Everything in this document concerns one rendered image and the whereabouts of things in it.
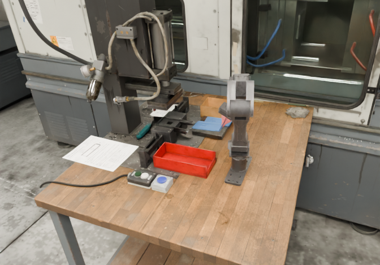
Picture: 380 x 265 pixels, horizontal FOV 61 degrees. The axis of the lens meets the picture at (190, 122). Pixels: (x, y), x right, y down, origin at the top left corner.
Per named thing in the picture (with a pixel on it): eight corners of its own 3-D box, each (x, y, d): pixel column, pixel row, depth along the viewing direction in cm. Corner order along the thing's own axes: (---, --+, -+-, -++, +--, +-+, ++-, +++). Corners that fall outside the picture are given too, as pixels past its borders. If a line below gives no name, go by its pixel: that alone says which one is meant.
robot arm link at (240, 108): (231, 140, 139) (230, 95, 112) (247, 141, 138) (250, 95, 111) (230, 153, 136) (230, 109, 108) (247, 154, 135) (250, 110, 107)
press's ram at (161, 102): (169, 117, 146) (163, 53, 131) (121, 109, 156) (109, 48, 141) (185, 99, 160) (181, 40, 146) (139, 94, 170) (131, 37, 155)
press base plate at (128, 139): (177, 184, 137) (176, 178, 136) (82, 161, 155) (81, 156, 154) (223, 113, 188) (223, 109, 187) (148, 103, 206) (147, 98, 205)
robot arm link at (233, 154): (228, 138, 136) (227, 146, 131) (249, 138, 134) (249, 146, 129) (228, 150, 139) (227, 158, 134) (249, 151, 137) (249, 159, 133)
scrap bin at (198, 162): (206, 178, 135) (206, 167, 132) (154, 166, 144) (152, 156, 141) (215, 162, 144) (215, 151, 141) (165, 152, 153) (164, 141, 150)
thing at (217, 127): (222, 131, 147) (221, 126, 145) (191, 127, 153) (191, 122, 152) (227, 125, 152) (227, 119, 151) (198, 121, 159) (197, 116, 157)
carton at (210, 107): (244, 125, 172) (245, 112, 168) (200, 118, 181) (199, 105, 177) (250, 113, 182) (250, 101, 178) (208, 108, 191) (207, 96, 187)
